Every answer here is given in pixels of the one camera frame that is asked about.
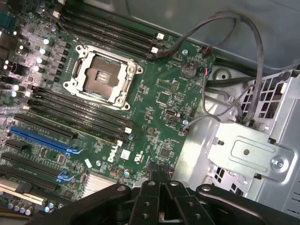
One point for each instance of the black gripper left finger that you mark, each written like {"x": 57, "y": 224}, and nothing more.
{"x": 100, "y": 206}

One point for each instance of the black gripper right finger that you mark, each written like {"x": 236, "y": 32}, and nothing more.
{"x": 234, "y": 206}

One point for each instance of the black RAM slot white latch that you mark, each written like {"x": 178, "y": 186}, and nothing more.
{"x": 112, "y": 22}
{"x": 106, "y": 35}
{"x": 72, "y": 125}
{"x": 79, "y": 112}

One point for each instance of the silver finned heat sink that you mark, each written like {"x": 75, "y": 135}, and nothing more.
{"x": 99, "y": 184}

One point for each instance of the silver motherboard screw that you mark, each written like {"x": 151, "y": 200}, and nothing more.
{"x": 185, "y": 51}
{"x": 98, "y": 163}
{"x": 185, "y": 122}

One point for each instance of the white square sticker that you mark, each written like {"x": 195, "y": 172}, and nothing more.
{"x": 125, "y": 154}

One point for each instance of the black power connector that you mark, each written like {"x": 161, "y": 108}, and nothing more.
{"x": 155, "y": 170}

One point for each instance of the white expansion slot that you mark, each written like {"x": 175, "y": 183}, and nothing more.
{"x": 21, "y": 192}

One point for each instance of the square black chip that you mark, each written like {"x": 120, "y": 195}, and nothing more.
{"x": 164, "y": 152}

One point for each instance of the blue expansion slot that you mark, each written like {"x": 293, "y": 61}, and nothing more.
{"x": 44, "y": 139}

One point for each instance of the short black expansion slot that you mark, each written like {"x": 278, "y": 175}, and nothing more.
{"x": 16, "y": 145}

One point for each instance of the perforated metal drive cage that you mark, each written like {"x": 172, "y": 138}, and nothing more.
{"x": 281, "y": 112}

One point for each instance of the green Dell motherboard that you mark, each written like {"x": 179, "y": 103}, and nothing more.
{"x": 152, "y": 93}

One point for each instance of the silver CPU socket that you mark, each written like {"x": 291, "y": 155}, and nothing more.
{"x": 103, "y": 77}

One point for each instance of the round coin cell battery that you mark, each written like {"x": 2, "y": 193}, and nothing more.
{"x": 188, "y": 69}

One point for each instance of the grey metal PC case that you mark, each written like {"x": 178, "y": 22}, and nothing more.
{"x": 269, "y": 28}

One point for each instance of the silver metal bracket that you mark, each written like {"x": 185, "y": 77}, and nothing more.
{"x": 246, "y": 150}

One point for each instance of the silver bracket bolt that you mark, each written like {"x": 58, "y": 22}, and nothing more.
{"x": 279, "y": 163}

